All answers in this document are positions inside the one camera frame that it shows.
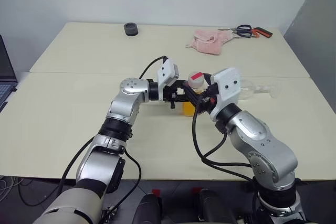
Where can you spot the black round ribbed lid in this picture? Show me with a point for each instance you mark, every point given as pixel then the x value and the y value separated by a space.
pixel 131 29

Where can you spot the small red tag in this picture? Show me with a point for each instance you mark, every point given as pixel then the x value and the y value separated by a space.
pixel 156 191

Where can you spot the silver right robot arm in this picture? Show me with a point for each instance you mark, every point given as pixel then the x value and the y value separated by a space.
pixel 265 145

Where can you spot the clear bottle with orange drink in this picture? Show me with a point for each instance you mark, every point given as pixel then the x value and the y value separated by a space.
pixel 187 110

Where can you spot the dark rounded shape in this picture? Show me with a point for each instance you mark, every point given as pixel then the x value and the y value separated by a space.
pixel 147 209

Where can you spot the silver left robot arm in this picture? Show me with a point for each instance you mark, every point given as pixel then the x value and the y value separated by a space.
pixel 128 103

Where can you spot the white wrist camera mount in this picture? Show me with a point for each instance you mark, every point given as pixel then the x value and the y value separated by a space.
pixel 168 73
pixel 227 87

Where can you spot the dark laptop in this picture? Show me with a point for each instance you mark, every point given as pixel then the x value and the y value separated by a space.
pixel 5 69

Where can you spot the pink cloth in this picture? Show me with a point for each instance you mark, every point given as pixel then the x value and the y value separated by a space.
pixel 207 41

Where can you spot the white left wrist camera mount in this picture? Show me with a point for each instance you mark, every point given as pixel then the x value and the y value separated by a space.
pixel 168 73

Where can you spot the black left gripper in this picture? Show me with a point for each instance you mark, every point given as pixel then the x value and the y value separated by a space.
pixel 170 95

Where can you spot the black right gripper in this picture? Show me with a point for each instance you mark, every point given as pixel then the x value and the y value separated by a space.
pixel 207 103

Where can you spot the orange and black hand tool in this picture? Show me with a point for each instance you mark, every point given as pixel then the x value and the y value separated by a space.
pixel 263 32

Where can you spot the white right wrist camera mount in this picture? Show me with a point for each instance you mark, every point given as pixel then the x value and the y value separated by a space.
pixel 227 87

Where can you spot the white cap with red sticker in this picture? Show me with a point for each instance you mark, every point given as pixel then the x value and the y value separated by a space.
pixel 196 79

